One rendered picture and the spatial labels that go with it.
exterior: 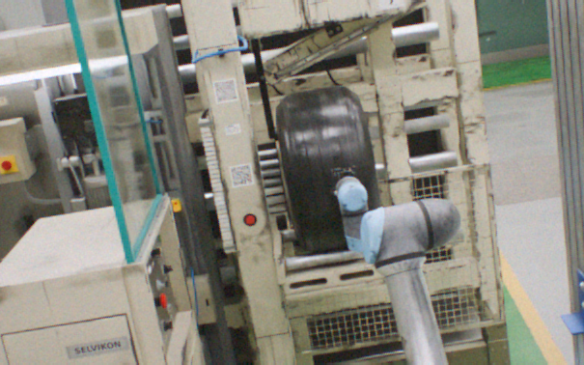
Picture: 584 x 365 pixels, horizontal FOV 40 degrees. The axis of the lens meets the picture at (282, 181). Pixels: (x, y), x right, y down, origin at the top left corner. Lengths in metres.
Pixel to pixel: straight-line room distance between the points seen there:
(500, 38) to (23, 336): 10.34
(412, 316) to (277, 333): 1.18
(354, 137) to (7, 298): 1.15
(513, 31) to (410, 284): 10.20
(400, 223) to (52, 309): 0.84
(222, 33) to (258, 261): 0.79
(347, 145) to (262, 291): 0.64
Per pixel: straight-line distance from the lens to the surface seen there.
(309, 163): 2.48
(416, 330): 1.76
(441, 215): 1.79
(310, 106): 2.58
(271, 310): 2.83
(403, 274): 1.76
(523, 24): 11.88
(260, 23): 2.85
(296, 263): 2.69
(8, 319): 2.01
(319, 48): 3.00
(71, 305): 1.96
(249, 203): 2.69
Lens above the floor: 1.88
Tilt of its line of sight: 15 degrees down
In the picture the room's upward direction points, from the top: 10 degrees counter-clockwise
